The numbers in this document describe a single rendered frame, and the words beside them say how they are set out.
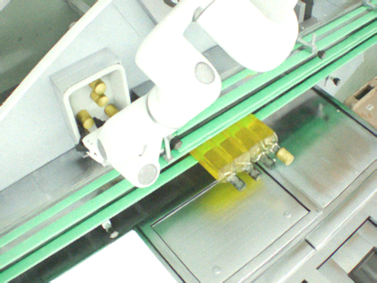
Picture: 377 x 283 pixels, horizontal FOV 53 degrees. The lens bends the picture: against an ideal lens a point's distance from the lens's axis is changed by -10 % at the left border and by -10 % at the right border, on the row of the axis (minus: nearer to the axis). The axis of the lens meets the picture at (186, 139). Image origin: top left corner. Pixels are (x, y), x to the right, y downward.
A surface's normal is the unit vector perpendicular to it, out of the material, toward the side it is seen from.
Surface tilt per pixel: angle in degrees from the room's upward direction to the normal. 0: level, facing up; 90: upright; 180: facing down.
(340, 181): 90
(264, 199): 90
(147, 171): 16
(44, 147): 0
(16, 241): 90
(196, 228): 90
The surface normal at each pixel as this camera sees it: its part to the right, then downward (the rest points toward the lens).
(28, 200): -0.04, -0.65
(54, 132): 0.61, 0.58
